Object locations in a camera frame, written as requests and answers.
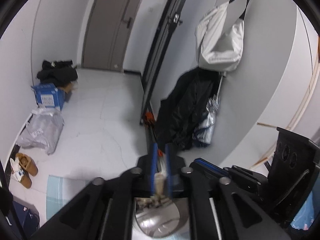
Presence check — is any navy jordan shoe box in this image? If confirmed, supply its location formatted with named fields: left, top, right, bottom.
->
left=13, top=201, right=40, bottom=238

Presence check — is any teal plaid table cloth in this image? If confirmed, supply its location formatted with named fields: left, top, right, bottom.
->
left=45, top=174, right=89, bottom=222

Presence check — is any black clothes pile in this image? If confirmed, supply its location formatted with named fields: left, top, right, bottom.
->
left=36, top=60, right=78, bottom=87

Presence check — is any blue cardboard box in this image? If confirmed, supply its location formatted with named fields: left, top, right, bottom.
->
left=31, top=83, right=66, bottom=111

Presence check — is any grey entrance door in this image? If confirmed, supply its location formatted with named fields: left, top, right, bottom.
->
left=81, top=0, right=141, bottom=72

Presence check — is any silver folded umbrella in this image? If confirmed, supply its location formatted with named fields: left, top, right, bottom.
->
left=193, top=73, right=225, bottom=147

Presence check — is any translucent plastic utensil holder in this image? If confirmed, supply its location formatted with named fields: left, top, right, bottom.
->
left=132, top=197, right=190, bottom=239

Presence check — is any brown cardboard box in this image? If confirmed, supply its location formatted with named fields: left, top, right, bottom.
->
left=58, top=81, right=78, bottom=94

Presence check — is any white shoulder bag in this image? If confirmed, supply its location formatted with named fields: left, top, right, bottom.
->
left=195, top=0, right=250, bottom=73

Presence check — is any black jacket hanging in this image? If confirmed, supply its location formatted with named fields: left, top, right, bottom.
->
left=155, top=67, right=220, bottom=152

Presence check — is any tan shoe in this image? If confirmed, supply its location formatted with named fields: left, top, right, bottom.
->
left=16, top=153, right=38, bottom=177
left=10, top=158, right=32, bottom=189

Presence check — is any black framed glass door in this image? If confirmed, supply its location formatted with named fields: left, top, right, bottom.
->
left=140, top=0, right=186, bottom=124

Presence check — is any orange black tool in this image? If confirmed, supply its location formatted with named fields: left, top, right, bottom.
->
left=143, top=111, right=156, bottom=126

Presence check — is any wooden chopstick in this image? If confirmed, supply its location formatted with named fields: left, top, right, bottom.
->
left=153, top=172, right=165, bottom=202

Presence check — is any white cabinet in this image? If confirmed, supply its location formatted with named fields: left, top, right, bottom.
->
left=250, top=8, right=319, bottom=168

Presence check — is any grey plastic mailer bag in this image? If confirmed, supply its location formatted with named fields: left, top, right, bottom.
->
left=16, top=108, right=64, bottom=155

